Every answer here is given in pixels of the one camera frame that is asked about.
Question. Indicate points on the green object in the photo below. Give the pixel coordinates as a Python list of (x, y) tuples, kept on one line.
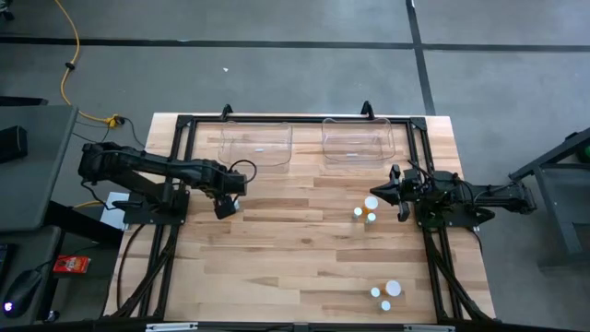
[(585, 154)]

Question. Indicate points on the black computer mouse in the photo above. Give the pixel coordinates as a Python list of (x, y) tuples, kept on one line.
[(23, 290)]

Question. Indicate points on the grey desk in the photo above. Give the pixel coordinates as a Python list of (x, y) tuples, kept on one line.
[(37, 184)]

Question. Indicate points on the clear plastic bin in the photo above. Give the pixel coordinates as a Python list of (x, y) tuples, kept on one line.
[(276, 138), (359, 138)]

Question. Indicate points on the red packet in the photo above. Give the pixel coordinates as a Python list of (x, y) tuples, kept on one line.
[(71, 264)]

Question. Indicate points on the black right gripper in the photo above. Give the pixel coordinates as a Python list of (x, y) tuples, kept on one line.
[(406, 191)]

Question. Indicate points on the small white-capped pill bottle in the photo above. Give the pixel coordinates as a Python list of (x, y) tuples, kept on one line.
[(375, 292), (385, 305)]

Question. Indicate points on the black desk support beam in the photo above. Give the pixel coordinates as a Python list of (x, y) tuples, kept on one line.
[(83, 223)]

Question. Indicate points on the silver bracket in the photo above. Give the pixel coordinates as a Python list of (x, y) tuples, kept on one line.
[(428, 328), (170, 328)]

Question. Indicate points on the black aluminium rig frame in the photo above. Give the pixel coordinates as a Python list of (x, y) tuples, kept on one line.
[(304, 119)]

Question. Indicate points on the black floor tape strip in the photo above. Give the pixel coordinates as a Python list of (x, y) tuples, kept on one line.
[(230, 43), (421, 69)]

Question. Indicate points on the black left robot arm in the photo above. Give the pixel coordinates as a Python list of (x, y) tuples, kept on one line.
[(138, 162)]

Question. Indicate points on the dark grey metal stand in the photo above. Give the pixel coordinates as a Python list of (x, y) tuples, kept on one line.
[(564, 230)]

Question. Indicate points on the yellow plug connector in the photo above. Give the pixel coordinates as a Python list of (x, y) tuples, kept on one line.
[(113, 121)]

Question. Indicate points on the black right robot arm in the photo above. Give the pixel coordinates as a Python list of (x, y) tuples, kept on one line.
[(498, 196)]

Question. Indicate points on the black speaker box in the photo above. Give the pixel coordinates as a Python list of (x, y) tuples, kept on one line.
[(11, 144)]

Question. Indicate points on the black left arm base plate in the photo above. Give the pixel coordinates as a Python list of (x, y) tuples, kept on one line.
[(138, 214)]

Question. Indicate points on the black frame clamp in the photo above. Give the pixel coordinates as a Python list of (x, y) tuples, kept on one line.
[(367, 110), (226, 111)]

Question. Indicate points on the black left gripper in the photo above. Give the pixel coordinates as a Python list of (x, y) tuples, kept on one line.
[(228, 183)]

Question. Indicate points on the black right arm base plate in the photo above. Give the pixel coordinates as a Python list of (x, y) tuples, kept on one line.
[(442, 221)]

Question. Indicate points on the dark desk surface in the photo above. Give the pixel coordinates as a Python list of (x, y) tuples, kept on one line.
[(46, 240)]

